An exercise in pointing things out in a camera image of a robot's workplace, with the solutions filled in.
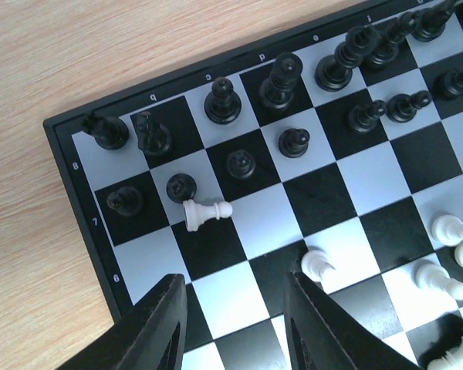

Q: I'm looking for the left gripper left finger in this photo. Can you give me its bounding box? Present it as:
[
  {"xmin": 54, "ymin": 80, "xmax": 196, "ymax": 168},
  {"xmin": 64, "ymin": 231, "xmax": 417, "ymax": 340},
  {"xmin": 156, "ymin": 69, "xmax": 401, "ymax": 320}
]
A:
[{"xmin": 59, "ymin": 274, "xmax": 188, "ymax": 369}]

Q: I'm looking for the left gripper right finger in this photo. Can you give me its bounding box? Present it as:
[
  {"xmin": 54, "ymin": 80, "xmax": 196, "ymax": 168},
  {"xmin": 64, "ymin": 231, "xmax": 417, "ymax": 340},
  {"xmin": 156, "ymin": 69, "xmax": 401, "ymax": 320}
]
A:
[{"xmin": 283, "ymin": 272, "xmax": 419, "ymax": 370}]

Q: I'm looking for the black white chess board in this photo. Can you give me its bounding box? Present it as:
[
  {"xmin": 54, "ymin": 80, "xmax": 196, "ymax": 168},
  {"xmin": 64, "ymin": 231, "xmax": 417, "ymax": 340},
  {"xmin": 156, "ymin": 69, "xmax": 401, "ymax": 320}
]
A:
[{"xmin": 44, "ymin": 1, "xmax": 463, "ymax": 369}]

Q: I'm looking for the fallen white pawn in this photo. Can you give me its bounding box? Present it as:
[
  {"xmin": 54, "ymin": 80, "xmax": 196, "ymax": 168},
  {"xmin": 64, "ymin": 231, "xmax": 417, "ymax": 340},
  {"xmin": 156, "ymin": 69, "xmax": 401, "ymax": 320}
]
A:
[{"xmin": 183, "ymin": 200, "xmax": 233, "ymax": 232}]

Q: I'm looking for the black pawn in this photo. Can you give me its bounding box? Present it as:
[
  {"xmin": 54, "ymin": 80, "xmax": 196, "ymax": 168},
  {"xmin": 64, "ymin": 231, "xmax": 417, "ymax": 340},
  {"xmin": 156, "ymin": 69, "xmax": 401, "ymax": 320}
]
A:
[
  {"xmin": 387, "ymin": 90, "xmax": 432, "ymax": 123},
  {"xmin": 106, "ymin": 187, "xmax": 144, "ymax": 217},
  {"xmin": 435, "ymin": 69, "xmax": 463, "ymax": 100},
  {"xmin": 278, "ymin": 128, "xmax": 310, "ymax": 158},
  {"xmin": 348, "ymin": 100, "xmax": 386, "ymax": 133},
  {"xmin": 166, "ymin": 173, "xmax": 197, "ymax": 204},
  {"xmin": 226, "ymin": 149, "xmax": 256, "ymax": 180}
]

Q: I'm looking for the black knight far side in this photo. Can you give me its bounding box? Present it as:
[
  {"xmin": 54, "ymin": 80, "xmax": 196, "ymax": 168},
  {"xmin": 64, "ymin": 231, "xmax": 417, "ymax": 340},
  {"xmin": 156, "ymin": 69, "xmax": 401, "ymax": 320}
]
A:
[{"xmin": 135, "ymin": 112, "xmax": 172, "ymax": 157}]

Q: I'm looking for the black rook far corner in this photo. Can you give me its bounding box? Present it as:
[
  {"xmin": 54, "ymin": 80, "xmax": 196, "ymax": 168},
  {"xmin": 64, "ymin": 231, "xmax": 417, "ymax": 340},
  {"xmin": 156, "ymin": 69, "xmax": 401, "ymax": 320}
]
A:
[{"xmin": 81, "ymin": 112, "xmax": 130, "ymax": 150}]

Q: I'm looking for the black bishop far side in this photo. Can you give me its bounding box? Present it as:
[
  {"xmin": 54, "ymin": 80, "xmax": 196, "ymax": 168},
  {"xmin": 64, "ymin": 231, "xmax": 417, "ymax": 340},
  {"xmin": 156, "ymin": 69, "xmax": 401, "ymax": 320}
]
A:
[{"xmin": 204, "ymin": 77, "xmax": 242, "ymax": 125}]

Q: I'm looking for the black queen piece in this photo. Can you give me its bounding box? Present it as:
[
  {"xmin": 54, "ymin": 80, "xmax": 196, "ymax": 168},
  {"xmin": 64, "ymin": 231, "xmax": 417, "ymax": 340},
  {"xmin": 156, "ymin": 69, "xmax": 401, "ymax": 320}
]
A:
[{"xmin": 259, "ymin": 52, "xmax": 303, "ymax": 111}]

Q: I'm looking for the black king piece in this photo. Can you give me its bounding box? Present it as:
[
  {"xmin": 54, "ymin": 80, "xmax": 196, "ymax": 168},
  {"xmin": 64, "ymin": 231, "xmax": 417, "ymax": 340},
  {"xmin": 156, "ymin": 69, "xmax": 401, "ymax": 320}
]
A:
[{"xmin": 315, "ymin": 25, "xmax": 379, "ymax": 92}]

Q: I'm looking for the black bishop piece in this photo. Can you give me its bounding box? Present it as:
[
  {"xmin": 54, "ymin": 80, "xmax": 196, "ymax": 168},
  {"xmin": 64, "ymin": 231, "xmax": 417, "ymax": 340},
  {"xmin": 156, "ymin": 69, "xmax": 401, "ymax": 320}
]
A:
[{"xmin": 362, "ymin": 11, "xmax": 421, "ymax": 70}]

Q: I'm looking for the black knight piece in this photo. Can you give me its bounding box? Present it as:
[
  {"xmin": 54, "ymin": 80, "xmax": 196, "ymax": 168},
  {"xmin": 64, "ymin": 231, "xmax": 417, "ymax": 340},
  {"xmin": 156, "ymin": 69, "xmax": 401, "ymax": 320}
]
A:
[{"xmin": 411, "ymin": 0, "xmax": 458, "ymax": 42}]

